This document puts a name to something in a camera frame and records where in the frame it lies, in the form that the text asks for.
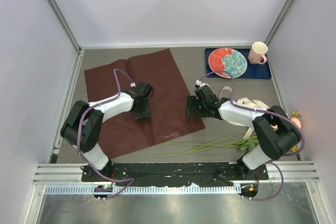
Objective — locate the aluminium front rail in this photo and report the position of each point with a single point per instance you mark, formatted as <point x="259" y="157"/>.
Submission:
<point x="68" y="179"/>

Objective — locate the red and teal plate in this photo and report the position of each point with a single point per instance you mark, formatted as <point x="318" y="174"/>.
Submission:
<point x="226" y="60"/>

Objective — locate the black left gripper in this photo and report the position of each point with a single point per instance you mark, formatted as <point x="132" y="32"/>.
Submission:
<point x="144" y="116"/>

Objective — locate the dark red wrapping paper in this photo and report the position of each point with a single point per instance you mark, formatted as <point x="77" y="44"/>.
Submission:
<point x="124" y="134"/>

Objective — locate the cream ribbon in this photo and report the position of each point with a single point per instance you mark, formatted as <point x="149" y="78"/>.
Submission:
<point x="247" y="102"/>

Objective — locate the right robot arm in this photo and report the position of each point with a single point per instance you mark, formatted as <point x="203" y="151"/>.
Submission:
<point x="261" y="122"/>

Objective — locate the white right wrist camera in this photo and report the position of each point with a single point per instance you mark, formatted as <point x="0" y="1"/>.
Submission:
<point x="200" y="84"/>

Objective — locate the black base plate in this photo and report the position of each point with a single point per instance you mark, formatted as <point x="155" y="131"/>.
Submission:
<point x="207" y="174"/>

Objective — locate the pink mug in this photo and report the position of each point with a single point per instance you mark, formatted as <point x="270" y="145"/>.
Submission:
<point x="257" y="54"/>

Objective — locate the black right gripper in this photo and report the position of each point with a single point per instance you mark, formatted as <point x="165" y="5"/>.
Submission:
<point x="193" y="101"/>

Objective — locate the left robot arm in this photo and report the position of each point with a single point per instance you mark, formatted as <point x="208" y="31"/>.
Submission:
<point x="83" y="124"/>

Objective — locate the blue tray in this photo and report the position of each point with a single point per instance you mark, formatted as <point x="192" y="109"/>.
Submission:
<point x="252" y="72"/>

